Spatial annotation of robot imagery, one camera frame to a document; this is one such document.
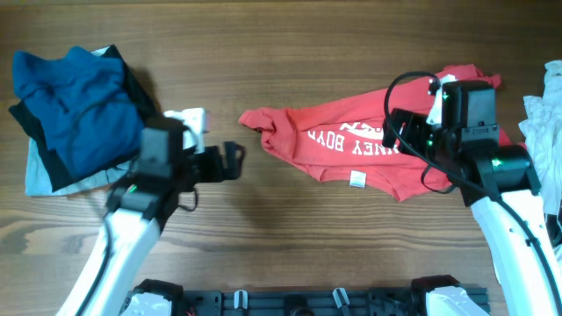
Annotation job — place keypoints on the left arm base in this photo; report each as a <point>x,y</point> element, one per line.
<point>155,298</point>

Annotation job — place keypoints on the black folded shirt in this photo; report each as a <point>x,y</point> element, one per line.
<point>140,96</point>

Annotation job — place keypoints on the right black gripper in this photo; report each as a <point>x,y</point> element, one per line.
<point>414,125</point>

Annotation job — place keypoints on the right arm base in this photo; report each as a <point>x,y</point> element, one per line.
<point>443,295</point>

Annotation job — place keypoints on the white crumpled clothes pile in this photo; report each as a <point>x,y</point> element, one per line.
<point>542,132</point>

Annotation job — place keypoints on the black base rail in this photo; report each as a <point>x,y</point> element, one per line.
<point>373,302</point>

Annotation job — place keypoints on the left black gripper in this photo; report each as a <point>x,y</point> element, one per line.
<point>215,172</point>

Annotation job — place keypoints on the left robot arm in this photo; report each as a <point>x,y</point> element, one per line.
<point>138,208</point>

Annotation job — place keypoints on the grey folded shirt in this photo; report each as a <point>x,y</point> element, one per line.
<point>80,119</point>

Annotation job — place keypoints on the blue folded shirt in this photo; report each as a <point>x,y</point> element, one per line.
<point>87,117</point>

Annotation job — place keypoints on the red soccer t-shirt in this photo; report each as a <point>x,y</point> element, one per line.
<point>342,139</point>

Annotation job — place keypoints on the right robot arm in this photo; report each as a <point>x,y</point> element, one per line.
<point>497,182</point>

